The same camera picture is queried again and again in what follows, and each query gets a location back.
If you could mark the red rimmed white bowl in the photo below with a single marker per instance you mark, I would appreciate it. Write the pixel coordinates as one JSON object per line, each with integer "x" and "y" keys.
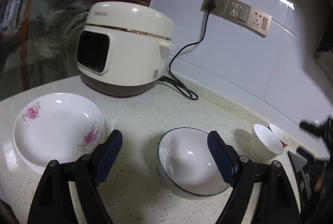
{"x": 281, "y": 135}

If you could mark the cream rice cooker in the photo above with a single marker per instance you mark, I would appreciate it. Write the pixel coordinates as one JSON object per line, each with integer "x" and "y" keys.
{"x": 123, "y": 48}

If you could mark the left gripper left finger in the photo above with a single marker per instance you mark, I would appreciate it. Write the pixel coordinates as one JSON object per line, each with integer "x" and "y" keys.
{"x": 52, "y": 200}

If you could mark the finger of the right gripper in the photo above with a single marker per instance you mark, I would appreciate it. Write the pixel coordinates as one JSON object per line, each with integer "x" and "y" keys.
{"x": 323, "y": 130}

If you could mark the green rimmed white bowl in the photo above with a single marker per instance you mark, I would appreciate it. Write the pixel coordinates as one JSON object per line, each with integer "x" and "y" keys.
{"x": 186, "y": 166}

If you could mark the stack of white plates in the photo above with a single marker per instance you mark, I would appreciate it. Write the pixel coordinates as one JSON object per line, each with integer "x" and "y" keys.
{"x": 26, "y": 165}

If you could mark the wall socket panel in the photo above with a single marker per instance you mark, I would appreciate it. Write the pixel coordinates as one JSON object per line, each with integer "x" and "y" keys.
{"x": 240, "y": 13}

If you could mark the white floral plate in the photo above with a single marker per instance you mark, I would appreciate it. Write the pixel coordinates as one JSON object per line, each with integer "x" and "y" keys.
{"x": 60, "y": 105}

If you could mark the white conical bowl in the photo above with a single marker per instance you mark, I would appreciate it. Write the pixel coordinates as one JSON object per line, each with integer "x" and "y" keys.
{"x": 264, "y": 145}

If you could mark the black gas stove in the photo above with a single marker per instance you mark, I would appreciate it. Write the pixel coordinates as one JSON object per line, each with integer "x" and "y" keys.
{"x": 308, "y": 173}

